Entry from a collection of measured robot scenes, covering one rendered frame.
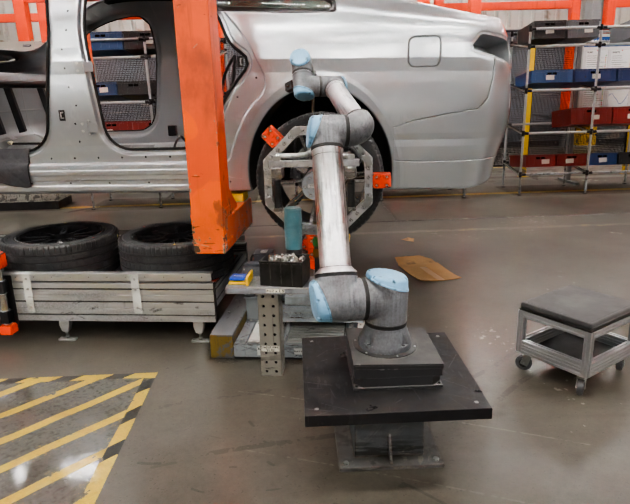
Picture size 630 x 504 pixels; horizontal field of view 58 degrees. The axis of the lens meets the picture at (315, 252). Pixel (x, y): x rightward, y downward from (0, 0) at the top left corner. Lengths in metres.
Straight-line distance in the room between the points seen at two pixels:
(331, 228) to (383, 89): 1.37
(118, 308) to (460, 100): 2.13
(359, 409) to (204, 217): 1.36
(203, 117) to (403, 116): 1.08
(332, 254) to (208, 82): 1.16
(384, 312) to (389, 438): 0.46
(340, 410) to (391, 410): 0.16
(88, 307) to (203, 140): 1.14
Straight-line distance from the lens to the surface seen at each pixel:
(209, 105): 2.77
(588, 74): 7.60
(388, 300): 1.97
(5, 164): 3.87
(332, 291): 1.93
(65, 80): 3.65
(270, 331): 2.67
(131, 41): 7.05
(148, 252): 3.21
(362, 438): 2.15
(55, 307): 3.41
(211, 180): 2.81
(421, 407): 1.93
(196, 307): 3.10
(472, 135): 3.25
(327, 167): 2.02
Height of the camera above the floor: 1.29
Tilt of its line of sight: 16 degrees down
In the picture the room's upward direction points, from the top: 2 degrees counter-clockwise
